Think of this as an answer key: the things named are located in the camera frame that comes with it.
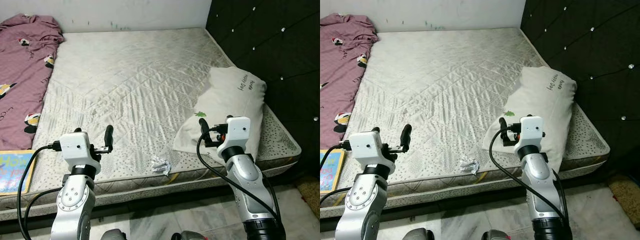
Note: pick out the black tufted headboard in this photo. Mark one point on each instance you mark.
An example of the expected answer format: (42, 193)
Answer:
(585, 45)
(270, 45)

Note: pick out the purple printed blanket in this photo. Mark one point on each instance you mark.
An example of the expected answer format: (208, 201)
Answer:
(335, 85)
(20, 85)

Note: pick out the grey right robot leg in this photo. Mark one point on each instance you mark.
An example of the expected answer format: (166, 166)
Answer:
(192, 236)
(496, 235)

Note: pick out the colourful children's book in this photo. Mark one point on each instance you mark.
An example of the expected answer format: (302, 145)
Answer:
(330, 172)
(12, 172)

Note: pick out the grey robot leg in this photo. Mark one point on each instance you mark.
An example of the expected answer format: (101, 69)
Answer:
(419, 235)
(496, 235)
(114, 235)
(192, 236)

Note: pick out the grey left robot leg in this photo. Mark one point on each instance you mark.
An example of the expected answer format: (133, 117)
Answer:
(114, 235)
(419, 235)

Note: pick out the brown shaggy rug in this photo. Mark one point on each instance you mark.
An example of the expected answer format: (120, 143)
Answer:
(309, 197)
(625, 200)

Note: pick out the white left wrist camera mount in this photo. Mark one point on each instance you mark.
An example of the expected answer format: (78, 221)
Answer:
(365, 145)
(75, 147)

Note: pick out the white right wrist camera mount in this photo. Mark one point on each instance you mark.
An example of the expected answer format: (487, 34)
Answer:
(531, 129)
(237, 130)

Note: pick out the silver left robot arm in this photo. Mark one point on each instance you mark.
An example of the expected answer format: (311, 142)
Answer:
(357, 205)
(72, 205)

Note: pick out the white quilted mattress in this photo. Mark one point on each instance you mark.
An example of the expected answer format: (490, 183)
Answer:
(140, 90)
(450, 90)

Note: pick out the cream pillow with green print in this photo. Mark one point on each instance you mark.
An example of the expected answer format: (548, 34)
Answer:
(542, 100)
(230, 95)

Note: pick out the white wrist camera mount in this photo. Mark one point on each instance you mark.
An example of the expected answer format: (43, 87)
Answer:
(531, 129)
(237, 130)
(75, 147)
(365, 145)

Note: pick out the dark bed frame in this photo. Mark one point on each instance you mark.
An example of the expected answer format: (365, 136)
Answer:
(165, 201)
(460, 200)

